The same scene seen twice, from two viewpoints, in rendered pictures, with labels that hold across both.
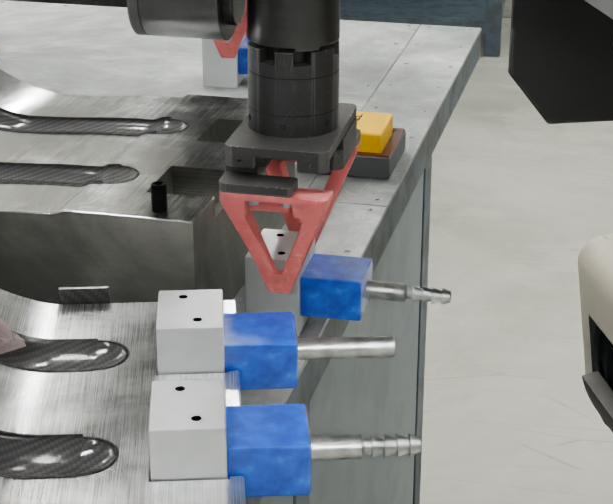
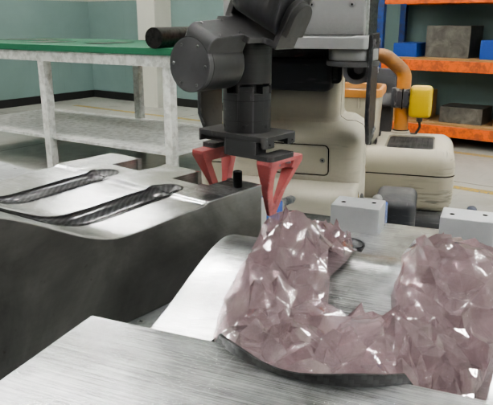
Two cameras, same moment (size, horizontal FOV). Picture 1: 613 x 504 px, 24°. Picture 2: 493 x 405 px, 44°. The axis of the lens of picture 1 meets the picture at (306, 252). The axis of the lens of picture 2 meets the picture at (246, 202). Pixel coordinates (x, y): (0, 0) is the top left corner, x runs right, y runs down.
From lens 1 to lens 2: 0.88 m
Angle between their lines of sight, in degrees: 60
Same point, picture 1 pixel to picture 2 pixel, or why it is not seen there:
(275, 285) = (273, 210)
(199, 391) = (456, 211)
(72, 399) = (396, 253)
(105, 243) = (227, 214)
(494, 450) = not seen: outside the picture
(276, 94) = (264, 109)
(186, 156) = (162, 174)
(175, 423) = (490, 218)
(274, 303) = not seen: hidden behind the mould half
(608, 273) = not seen: hidden behind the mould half
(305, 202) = (298, 157)
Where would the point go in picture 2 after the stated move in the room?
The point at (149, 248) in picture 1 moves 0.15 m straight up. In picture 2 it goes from (244, 208) to (244, 65)
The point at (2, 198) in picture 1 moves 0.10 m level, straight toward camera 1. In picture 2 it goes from (156, 213) to (258, 221)
